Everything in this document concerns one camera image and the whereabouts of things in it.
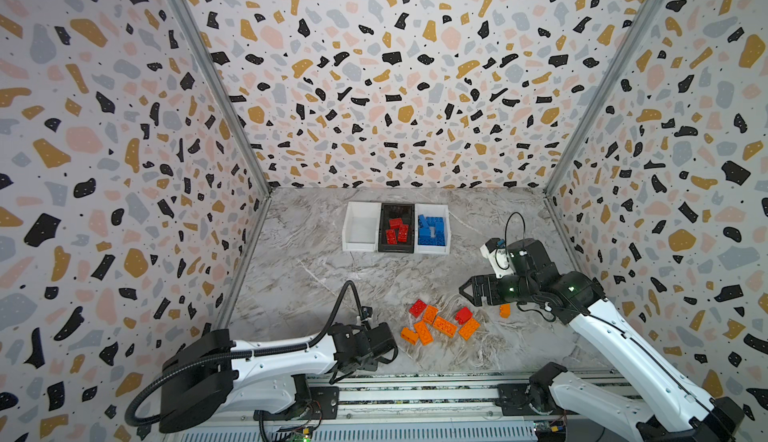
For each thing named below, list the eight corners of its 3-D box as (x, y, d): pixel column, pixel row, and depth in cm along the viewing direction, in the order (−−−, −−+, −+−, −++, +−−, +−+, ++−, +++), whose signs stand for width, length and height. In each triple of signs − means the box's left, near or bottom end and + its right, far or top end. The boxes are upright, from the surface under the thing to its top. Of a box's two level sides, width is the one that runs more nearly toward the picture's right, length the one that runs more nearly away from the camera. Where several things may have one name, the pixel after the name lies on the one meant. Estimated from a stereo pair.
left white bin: (344, 254, 104) (341, 241, 98) (350, 215, 116) (347, 201, 110) (378, 254, 105) (377, 241, 99) (381, 215, 116) (380, 201, 110)
